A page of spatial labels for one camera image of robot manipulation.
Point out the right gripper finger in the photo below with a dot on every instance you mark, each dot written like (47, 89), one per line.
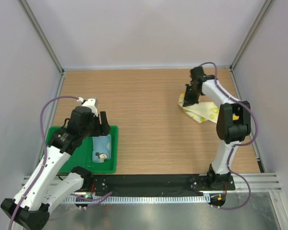
(188, 91)
(192, 99)

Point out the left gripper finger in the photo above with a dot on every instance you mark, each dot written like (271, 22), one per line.
(104, 129)
(103, 118)

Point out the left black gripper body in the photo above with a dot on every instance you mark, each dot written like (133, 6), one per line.
(92, 129)

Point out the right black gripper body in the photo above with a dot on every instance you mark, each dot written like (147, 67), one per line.
(195, 91)

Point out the yellow green patterned towel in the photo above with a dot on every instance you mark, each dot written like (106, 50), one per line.
(206, 109)

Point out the blue polka dot towel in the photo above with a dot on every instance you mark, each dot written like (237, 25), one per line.
(101, 149)

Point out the green plastic tray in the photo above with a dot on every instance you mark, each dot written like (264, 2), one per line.
(83, 156)

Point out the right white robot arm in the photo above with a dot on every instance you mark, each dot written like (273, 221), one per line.
(233, 123)

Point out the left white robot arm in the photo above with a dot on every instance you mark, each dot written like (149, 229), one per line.
(32, 205)

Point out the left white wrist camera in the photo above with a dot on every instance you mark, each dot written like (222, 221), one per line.
(90, 103)

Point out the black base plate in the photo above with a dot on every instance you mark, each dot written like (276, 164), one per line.
(157, 185)

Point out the left aluminium frame post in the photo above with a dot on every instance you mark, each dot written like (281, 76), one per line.
(39, 31)

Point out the aluminium frame post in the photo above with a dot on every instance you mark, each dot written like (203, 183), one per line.
(39, 31)
(252, 31)

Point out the white slotted cable duct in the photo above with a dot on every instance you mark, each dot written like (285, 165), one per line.
(157, 200)

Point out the right aluminium frame post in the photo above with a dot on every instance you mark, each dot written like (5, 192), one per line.
(252, 31)

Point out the aluminium front rail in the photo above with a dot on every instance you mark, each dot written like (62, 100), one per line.
(254, 182)

